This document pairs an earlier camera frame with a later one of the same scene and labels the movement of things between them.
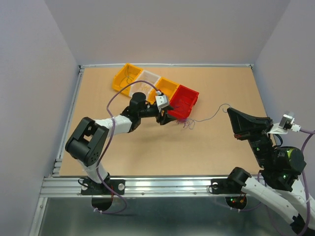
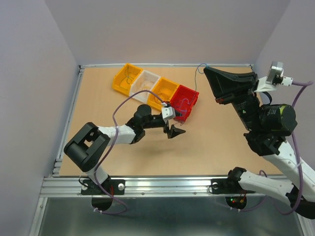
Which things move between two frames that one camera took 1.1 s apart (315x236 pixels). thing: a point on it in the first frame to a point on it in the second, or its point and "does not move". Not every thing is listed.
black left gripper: (165, 119) to (174, 131)
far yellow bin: (128, 74) does not move
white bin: (142, 87) does not move
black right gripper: (246, 126) to (229, 87)
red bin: (183, 100) does not move
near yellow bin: (167, 88) does not move
